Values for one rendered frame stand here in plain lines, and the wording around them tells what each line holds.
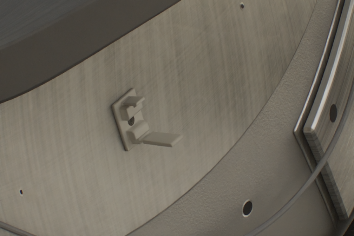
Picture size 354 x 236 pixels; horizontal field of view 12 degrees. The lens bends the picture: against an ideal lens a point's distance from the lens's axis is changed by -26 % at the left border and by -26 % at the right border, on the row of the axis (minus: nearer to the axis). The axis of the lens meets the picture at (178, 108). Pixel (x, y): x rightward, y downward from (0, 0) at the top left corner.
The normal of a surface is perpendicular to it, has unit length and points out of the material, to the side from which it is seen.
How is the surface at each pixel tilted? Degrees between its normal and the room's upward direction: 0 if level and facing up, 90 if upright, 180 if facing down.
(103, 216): 90
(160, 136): 17
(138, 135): 90
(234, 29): 90
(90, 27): 90
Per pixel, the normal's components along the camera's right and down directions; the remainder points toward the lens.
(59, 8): -0.18, -0.94
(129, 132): -0.56, 0.47
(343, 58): 0.79, 0.04
